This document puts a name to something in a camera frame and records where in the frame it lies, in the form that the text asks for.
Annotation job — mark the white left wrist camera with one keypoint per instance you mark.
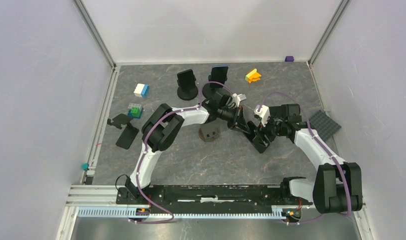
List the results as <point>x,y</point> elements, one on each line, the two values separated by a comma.
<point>238,98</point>

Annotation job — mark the yellow orange toy block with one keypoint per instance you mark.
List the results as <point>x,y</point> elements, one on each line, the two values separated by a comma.
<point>253,76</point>

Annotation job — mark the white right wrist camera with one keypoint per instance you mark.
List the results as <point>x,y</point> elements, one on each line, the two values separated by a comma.
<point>262,113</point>

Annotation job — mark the blue edged black phone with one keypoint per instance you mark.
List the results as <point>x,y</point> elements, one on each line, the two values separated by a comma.
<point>218,74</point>

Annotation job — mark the black folding phone stand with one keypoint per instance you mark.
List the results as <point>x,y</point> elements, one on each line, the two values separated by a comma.
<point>129,132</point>

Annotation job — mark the purple toy block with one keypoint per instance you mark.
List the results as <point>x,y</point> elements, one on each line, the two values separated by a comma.
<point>289,58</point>

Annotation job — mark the teal edged black phone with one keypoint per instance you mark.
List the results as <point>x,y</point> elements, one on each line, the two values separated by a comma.
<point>186,80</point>

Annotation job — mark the teal small clip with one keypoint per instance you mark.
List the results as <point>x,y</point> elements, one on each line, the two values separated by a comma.
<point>85,166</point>

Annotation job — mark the white blue toy block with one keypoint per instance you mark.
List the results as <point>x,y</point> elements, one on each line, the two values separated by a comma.
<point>141,90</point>

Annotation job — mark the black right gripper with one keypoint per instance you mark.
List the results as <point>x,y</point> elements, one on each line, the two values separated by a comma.
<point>264,130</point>

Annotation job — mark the aluminium frame rail right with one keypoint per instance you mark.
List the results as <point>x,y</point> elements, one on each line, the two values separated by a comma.
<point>328,31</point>

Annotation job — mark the black round base phone stand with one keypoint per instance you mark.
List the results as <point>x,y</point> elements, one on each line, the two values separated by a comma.
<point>210,89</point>

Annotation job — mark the aluminium frame rail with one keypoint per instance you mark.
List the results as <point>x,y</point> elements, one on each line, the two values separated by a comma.
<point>100,127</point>
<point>328,31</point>

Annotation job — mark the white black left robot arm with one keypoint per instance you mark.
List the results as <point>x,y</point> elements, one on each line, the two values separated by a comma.
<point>161,129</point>

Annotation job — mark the grey lego baseplate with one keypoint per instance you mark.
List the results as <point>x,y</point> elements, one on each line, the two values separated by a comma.
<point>325,126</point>

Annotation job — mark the grey stand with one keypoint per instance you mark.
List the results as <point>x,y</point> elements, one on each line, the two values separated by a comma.
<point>209,132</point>

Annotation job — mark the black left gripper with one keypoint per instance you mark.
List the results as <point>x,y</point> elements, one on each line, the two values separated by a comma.
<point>238,121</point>

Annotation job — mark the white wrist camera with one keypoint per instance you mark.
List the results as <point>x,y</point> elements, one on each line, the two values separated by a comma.
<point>238,98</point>
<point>262,113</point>

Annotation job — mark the green blue toy block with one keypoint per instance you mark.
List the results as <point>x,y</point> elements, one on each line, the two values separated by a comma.
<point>135,110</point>

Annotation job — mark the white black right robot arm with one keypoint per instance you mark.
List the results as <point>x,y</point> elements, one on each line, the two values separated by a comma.
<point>337,187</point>

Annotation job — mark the aluminium frame rail left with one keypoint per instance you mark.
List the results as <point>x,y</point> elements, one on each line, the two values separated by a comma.
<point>100,127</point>

